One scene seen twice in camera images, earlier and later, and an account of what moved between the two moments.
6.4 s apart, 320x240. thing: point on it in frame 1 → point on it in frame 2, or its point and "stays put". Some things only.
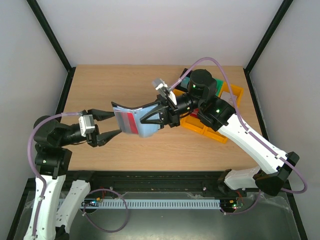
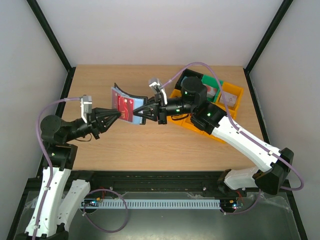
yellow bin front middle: [195, 124] stays put
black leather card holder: [128, 119] → [126, 104]
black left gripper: [94, 137] → [96, 125]
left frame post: [54, 42] stays put
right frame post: [265, 40] stays put
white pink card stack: [226, 96] stays put
